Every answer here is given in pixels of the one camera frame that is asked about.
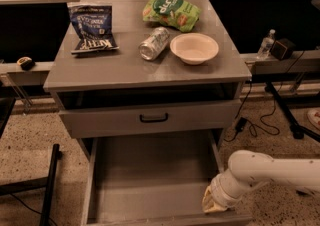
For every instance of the blue chip bag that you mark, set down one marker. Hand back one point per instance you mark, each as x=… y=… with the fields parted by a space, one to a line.
x=93 y=25

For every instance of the white bowl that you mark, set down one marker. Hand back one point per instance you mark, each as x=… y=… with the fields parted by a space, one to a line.
x=194 y=48

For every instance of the white red shoe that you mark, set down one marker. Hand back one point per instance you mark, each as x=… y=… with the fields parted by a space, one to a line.
x=314 y=117

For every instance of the black tripod stand right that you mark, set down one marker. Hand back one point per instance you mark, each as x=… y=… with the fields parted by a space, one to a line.
x=298 y=131

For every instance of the grey drawer cabinet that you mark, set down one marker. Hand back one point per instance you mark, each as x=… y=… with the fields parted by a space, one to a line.
x=122 y=78

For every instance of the grey drawer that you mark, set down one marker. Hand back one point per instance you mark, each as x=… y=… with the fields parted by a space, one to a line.
x=153 y=180
x=144 y=119

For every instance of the clear water bottle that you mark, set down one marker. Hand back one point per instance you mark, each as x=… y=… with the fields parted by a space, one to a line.
x=266 y=45

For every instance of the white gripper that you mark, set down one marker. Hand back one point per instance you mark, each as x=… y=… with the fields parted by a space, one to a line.
x=217 y=192

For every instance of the silver soda can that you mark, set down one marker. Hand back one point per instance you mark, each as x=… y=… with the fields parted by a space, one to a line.
x=152 y=46

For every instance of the small black box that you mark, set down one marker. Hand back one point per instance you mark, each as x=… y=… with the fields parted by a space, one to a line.
x=282 y=49

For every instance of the grey top drawer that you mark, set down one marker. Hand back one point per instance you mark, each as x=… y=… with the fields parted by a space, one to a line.
x=144 y=119

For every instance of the yellow black tape measure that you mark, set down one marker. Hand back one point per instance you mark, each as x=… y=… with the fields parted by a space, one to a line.
x=26 y=63

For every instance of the black stand left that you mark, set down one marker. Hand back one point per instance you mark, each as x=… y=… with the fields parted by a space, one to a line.
x=48 y=182

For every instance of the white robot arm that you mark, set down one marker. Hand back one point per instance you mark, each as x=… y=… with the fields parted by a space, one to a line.
x=248 y=171

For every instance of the green snack bag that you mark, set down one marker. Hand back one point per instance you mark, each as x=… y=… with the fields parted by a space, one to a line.
x=179 y=14

